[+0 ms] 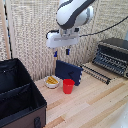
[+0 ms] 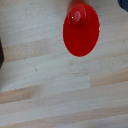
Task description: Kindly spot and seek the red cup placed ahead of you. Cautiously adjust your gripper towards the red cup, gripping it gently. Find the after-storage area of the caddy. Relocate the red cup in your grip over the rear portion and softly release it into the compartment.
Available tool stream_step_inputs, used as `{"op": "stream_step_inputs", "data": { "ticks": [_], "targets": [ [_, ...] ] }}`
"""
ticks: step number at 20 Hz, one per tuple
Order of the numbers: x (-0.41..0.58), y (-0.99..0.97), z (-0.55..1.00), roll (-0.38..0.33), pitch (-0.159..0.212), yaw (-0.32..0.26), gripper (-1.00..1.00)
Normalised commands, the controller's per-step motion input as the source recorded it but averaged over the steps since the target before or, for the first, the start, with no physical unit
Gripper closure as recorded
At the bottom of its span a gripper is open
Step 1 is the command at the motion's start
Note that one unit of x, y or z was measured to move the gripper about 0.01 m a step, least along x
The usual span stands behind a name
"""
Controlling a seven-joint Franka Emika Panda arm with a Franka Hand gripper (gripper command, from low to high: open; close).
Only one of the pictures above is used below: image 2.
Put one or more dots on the red plastic cup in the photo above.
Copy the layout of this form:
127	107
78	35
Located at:
81	35

